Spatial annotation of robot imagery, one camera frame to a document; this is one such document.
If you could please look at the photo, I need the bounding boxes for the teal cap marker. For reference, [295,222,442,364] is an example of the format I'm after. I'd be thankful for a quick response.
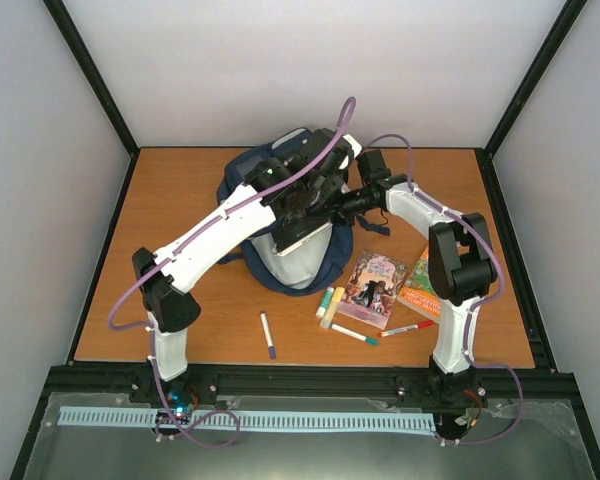
[330,323,378,346]

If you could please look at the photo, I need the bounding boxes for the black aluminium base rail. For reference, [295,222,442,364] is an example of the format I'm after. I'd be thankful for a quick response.
[43,362,583,413]

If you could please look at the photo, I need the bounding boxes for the right black frame post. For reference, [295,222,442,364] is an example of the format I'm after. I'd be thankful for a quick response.
[484,0,588,161]

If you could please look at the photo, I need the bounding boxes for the purple cap marker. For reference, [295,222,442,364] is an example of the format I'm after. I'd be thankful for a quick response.
[259,311,277,360]

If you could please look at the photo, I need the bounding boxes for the dark Wuthering Heights book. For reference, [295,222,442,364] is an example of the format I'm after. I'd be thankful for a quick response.
[272,217,332,256]

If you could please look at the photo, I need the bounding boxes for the black frame post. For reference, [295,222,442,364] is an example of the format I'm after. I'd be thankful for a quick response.
[484,0,588,161]
[43,0,140,160]

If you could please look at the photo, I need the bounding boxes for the red cap marker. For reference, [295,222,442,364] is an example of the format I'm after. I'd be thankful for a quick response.
[377,320,436,338]

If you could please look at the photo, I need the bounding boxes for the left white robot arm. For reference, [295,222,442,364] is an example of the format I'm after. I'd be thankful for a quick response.
[132,128,363,403]

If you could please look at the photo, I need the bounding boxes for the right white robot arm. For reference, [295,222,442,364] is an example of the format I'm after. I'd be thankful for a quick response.
[325,149,501,406]

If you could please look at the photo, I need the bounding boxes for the light blue cable duct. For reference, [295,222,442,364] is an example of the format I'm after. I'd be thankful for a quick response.
[57,406,436,435]

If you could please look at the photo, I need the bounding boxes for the pink Taming Shrew book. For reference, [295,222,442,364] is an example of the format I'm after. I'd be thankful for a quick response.
[338,250,408,330]

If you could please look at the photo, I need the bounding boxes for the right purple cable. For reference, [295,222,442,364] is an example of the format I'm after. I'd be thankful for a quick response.
[364,133,525,446]

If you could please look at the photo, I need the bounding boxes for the navy blue backpack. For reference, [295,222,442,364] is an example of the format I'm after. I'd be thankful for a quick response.
[214,126,392,297]

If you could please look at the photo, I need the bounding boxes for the green white glue stick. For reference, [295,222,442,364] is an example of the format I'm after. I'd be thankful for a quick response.
[315,287,335,318]

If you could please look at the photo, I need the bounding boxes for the small circuit board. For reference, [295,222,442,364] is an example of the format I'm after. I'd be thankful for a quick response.
[167,394,199,419]

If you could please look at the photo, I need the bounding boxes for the left black frame post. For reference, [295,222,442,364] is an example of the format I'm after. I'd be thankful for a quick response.
[43,0,140,160]

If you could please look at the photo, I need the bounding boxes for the orange Treehouse book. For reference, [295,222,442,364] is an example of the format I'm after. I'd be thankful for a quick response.
[397,248,441,323]

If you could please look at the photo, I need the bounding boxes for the yellow highlighter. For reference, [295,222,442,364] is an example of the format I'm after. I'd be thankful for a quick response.
[320,287,345,329]

